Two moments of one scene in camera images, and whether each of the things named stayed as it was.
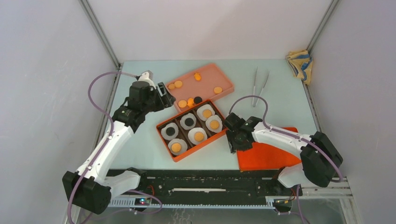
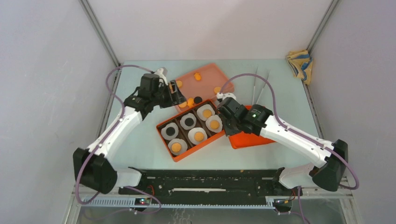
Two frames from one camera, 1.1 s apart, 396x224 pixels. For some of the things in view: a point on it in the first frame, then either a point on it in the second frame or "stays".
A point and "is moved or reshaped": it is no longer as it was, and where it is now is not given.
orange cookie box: (185, 133) stays
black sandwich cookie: (170, 131) stays
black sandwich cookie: (189, 122) stays
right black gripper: (232, 143) to (228, 116)
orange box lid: (258, 157) is moved or reshaped
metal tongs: (253, 99) stays
